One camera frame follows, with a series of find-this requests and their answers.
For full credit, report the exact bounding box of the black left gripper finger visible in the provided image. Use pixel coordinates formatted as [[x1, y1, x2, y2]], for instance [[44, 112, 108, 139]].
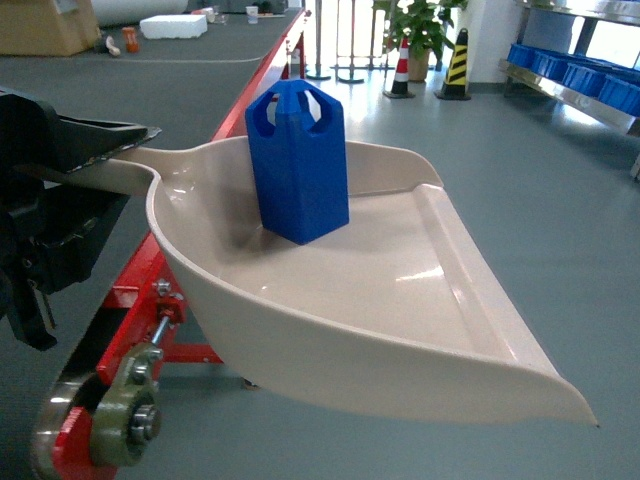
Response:
[[34, 187, 129, 294], [44, 116, 161, 173]]

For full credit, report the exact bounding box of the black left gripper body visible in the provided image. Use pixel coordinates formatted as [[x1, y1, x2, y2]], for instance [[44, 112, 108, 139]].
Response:
[[1, 91, 75, 350]]

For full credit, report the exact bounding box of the blue plastic part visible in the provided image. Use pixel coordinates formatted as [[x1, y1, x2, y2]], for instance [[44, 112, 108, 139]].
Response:
[[245, 79, 349, 245]]

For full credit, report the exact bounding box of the beige plastic dustpan tray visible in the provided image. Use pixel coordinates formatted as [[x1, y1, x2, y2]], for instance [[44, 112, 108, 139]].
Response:
[[69, 137, 596, 425]]

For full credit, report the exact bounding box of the steel shelf rack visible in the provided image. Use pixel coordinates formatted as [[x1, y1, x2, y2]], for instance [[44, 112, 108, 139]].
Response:
[[499, 1, 639, 138]]

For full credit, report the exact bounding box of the large open cardboard box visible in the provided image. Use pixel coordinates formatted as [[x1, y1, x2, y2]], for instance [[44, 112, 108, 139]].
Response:
[[1, 1, 100, 57]]

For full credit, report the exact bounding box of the white foam block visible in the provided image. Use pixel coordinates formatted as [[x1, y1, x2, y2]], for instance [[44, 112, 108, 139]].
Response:
[[139, 14, 208, 40]]

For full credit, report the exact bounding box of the conveyor end roller bearing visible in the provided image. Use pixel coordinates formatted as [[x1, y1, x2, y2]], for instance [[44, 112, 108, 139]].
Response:
[[30, 343, 163, 479]]

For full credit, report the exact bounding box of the white paper cup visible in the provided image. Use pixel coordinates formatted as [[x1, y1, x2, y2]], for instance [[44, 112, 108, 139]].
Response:
[[245, 5, 259, 24]]

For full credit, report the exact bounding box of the red white traffic cone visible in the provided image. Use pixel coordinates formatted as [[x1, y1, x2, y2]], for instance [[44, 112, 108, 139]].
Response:
[[383, 37, 414, 99]]

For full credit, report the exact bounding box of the green potted plant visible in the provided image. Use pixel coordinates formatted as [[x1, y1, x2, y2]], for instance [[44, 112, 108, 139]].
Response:
[[373, 0, 469, 83]]

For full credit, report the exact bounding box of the yellow black traffic cone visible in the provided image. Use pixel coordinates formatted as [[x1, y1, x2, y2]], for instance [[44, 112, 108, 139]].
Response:
[[435, 28, 471, 101]]

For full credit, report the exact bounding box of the wooden handled brush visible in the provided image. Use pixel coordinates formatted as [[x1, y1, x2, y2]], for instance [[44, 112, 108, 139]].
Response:
[[94, 35, 121, 57]]

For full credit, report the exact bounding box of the red conveyor frame edge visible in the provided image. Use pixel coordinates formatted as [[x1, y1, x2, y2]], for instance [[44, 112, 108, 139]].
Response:
[[52, 7, 314, 480]]

